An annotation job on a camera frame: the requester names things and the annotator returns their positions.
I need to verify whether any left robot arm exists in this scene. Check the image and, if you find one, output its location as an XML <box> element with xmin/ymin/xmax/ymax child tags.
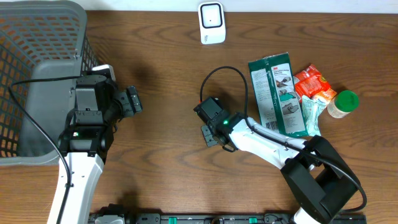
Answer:
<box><xmin>47</xmin><ymin>75</ymin><xmax>142</xmax><ymax>223</ymax></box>

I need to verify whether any red snack packet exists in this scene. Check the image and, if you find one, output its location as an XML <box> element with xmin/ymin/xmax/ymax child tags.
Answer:
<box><xmin>294</xmin><ymin>64</ymin><xmax>331</xmax><ymax>101</ymax></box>

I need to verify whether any small orange box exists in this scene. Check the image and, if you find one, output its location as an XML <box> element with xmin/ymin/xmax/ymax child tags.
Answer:
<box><xmin>312</xmin><ymin>88</ymin><xmax>337</xmax><ymax>105</ymax></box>

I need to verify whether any grey plastic mesh basket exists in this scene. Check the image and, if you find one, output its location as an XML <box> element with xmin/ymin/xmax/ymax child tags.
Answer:
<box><xmin>1</xmin><ymin>1</ymin><xmax>98</xmax><ymax>166</ymax></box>

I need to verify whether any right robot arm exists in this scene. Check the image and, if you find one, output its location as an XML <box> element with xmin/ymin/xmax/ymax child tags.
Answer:
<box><xmin>194</xmin><ymin>97</ymin><xmax>361</xmax><ymax>223</ymax></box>

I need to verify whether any white barcode scanner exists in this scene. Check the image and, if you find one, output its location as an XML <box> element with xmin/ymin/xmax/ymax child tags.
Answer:
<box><xmin>198</xmin><ymin>1</ymin><xmax>226</xmax><ymax>45</ymax></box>

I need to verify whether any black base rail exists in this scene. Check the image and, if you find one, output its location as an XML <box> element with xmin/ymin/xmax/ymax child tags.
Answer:
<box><xmin>88</xmin><ymin>203</ymin><xmax>368</xmax><ymax>224</ymax></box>

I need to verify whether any light green wipes pouch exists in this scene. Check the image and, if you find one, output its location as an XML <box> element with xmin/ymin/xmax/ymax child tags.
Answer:
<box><xmin>302</xmin><ymin>95</ymin><xmax>327</xmax><ymax>136</ymax></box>

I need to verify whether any green lid jar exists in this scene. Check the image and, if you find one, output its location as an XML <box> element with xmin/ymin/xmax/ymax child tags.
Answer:
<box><xmin>327</xmin><ymin>90</ymin><xmax>359</xmax><ymax>118</ymax></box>

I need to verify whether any green 3M package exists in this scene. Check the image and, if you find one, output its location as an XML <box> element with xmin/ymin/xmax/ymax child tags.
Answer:
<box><xmin>248</xmin><ymin>52</ymin><xmax>308</xmax><ymax>138</ymax></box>

